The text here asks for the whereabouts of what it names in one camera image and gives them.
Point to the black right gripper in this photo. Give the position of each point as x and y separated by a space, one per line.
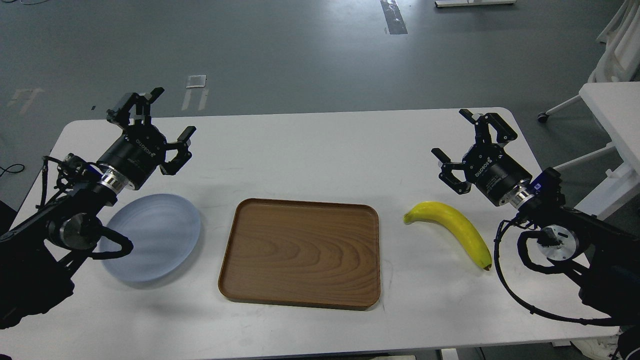
486 165

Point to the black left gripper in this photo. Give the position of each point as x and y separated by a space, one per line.
142 147

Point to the yellow banana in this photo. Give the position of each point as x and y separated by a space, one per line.
458 225

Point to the light blue plate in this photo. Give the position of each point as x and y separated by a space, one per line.
164 230

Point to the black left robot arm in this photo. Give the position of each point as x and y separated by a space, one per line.
40 255

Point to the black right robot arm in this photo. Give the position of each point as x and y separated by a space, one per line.
601 259

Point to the brown wooden tray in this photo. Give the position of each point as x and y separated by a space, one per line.
297 253

